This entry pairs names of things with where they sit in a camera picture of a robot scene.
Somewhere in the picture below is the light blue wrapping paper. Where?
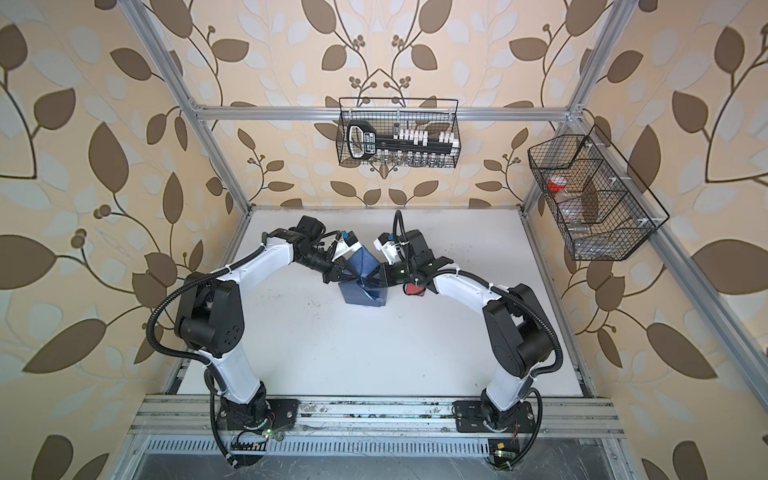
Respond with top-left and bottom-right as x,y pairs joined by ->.
339,247 -> 387,307

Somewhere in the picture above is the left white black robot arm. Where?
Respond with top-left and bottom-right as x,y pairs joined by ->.
145,216 -> 361,431

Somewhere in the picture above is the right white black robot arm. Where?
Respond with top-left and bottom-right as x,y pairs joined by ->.
364,210 -> 564,433

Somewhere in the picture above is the red tape dispenser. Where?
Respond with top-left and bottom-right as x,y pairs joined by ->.
403,284 -> 425,297

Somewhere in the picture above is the black socket wrench set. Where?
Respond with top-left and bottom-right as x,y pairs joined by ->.
341,120 -> 461,161

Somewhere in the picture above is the red capped clear container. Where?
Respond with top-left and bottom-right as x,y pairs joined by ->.
547,175 -> 568,194

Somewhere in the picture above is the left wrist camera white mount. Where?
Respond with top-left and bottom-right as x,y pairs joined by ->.
332,231 -> 362,260

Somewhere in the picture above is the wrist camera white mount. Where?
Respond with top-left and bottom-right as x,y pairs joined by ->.
374,233 -> 404,265
332,231 -> 362,260

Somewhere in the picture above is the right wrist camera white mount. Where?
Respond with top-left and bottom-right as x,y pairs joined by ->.
374,233 -> 404,265

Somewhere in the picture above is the black wire basket back wall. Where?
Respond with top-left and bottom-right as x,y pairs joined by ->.
335,95 -> 462,169

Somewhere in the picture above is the black wire basket wall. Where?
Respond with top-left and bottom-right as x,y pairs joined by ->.
527,125 -> 670,261
335,95 -> 462,169

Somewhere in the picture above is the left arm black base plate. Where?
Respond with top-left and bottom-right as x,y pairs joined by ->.
217,398 -> 300,432

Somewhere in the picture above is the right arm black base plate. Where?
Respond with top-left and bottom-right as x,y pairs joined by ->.
451,400 -> 536,435

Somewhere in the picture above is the black wire basket right wall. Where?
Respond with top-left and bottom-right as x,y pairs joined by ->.
527,125 -> 670,261

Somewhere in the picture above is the aluminium front rail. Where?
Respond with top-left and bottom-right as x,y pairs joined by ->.
128,395 -> 626,439

